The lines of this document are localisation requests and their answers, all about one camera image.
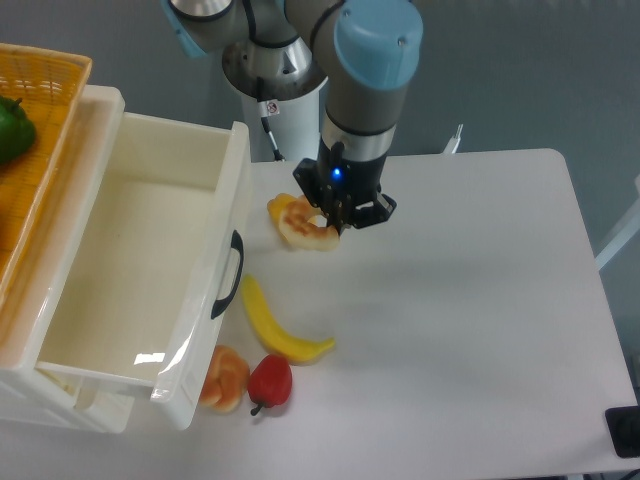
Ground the orange twisted bread roll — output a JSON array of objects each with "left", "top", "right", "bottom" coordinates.
[{"left": 199, "top": 345, "right": 250, "bottom": 413}]

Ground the orange plastic basket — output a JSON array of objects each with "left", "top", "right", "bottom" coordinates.
[{"left": 1, "top": 43, "right": 92, "bottom": 299}]

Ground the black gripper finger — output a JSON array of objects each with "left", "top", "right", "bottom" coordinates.
[
  {"left": 293, "top": 158, "right": 345, "bottom": 235},
  {"left": 350, "top": 192, "right": 397, "bottom": 229}
]

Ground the white drawer cabinet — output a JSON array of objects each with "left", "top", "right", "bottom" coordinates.
[{"left": 1, "top": 85, "right": 133, "bottom": 433}]

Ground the yellow bell pepper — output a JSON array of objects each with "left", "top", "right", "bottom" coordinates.
[{"left": 267, "top": 193, "right": 299, "bottom": 245}]

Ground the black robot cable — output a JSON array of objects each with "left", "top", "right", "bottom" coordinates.
[{"left": 255, "top": 77, "right": 287, "bottom": 163}]

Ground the green bell pepper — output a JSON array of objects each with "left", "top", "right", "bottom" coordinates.
[{"left": 0, "top": 96, "right": 36, "bottom": 165}]

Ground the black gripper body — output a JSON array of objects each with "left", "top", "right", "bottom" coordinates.
[{"left": 318, "top": 142, "right": 386, "bottom": 228}]

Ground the black drawer handle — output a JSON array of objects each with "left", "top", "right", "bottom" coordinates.
[{"left": 210, "top": 230, "right": 245, "bottom": 320}]

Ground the red bell pepper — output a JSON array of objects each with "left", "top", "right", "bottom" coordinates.
[{"left": 247, "top": 354, "right": 293, "bottom": 416}]

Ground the white frame at right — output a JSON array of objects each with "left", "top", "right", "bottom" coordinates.
[{"left": 595, "top": 176, "right": 639, "bottom": 271}]

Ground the yellow banana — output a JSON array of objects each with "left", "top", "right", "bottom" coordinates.
[{"left": 240, "top": 275, "right": 336, "bottom": 364}]

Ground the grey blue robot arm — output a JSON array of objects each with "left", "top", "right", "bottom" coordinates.
[{"left": 162, "top": 1, "right": 424, "bottom": 230}]

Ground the black device at table edge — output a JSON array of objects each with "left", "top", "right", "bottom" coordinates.
[{"left": 605, "top": 406, "right": 640, "bottom": 458}]

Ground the open upper white drawer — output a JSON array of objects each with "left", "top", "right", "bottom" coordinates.
[{"left": 38, "top": 113, "right": 251, "bottom": 430}]

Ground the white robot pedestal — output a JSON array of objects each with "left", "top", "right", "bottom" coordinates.
[{"left": 221, "top": 34, "right": 331, "bottom": 163}]

